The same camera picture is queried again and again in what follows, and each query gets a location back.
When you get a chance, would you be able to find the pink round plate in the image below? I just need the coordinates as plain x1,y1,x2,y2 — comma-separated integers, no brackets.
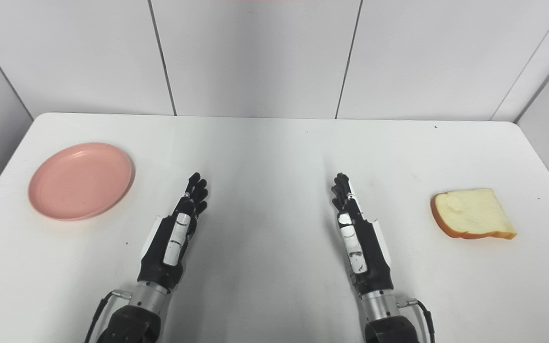
28,142,135,222

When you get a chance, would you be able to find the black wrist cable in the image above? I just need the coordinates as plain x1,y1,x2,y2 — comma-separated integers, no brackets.
84,290,133,343
397,298,436,343

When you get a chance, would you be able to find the slice of white bread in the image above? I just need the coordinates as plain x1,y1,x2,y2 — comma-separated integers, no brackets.
430,188,518,240

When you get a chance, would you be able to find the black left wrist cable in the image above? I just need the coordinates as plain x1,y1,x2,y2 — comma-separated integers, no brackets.
84,290,133,343

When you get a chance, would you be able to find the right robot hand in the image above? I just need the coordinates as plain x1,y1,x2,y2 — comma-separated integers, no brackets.
331,172,395,296

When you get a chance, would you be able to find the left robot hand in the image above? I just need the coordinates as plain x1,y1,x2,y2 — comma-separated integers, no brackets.
137,172,209,292

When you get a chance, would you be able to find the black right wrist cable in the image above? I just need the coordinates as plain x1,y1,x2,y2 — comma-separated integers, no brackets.
397,298,436,343

